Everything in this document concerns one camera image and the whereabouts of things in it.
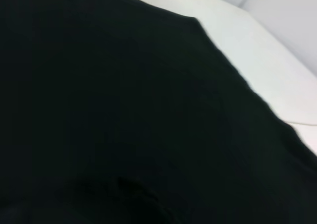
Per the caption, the black shirt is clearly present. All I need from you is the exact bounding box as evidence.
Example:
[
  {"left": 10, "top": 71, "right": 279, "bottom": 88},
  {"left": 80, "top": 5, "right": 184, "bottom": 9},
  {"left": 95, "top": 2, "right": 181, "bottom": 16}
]
[{"left": 0, "top": 0, "right": 317, "bottom": 224}]

